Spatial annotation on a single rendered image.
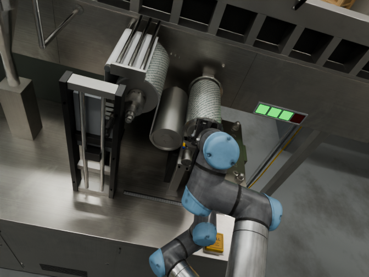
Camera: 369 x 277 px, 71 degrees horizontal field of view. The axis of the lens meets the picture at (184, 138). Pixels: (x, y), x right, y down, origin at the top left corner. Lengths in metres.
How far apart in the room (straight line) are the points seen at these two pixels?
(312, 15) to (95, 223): 1.09
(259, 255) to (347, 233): 2.36
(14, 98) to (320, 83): 1.23
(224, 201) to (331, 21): 0.80
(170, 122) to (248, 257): 0.56
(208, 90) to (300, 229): 1.82
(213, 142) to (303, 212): 2.22
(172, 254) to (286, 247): 1.64
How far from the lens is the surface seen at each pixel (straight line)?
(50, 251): 1.44
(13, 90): 1.15
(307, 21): 1.12
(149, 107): 0.89
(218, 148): 0.54
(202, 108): 0.94
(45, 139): 1.32
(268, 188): 2.12
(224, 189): 0.59
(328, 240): 2.72
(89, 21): 1.16
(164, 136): 0.96
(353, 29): 1.19
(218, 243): 1.10
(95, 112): 0.81
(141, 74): 0.77
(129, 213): 1.10
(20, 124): 1.27
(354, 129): 1.53
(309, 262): 2.50
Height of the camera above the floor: 1.89
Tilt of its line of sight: 46 degrees down
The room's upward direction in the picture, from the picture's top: 20 degrees clockwise
